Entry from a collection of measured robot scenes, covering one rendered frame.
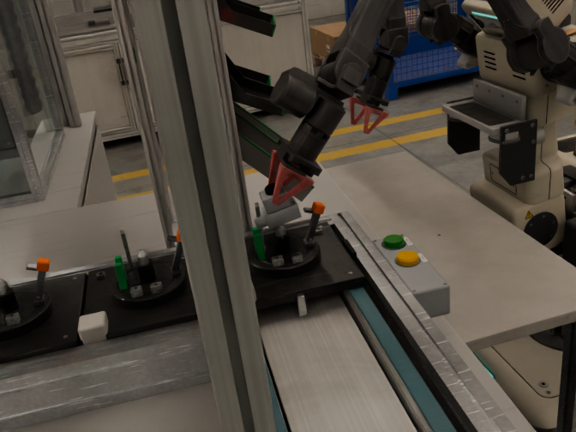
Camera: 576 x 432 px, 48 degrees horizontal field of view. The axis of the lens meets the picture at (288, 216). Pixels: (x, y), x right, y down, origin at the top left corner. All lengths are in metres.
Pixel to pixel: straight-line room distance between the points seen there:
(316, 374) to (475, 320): 0.35
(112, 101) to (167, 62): 4.98
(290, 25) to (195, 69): 5.10
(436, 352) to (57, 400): 0.61
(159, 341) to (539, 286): 0.72
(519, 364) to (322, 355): 1.08
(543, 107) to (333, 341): 0.90
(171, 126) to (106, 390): 0.88
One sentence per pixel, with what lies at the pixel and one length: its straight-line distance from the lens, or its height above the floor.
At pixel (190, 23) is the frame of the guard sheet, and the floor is 1.53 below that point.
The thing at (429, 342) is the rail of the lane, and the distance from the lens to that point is 1.00.
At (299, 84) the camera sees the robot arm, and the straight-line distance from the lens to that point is 1.09.
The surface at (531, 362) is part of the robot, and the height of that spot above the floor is 0.28.
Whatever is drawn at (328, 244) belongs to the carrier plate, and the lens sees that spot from 1.26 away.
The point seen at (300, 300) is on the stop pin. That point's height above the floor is 0.96.
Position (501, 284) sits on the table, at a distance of 1.33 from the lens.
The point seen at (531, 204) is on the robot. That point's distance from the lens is 1.78.
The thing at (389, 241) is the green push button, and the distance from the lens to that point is 1.25.
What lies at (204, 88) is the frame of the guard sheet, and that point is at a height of 1.50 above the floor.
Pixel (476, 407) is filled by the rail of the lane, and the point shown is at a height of 0.96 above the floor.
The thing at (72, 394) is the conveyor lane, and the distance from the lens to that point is 1.14.
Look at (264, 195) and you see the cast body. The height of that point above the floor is 1.11.
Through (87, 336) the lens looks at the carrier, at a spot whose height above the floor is 0.97.
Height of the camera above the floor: 1.57
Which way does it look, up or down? 26 degrees down
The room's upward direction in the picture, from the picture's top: 7 degrees counter-clockwise
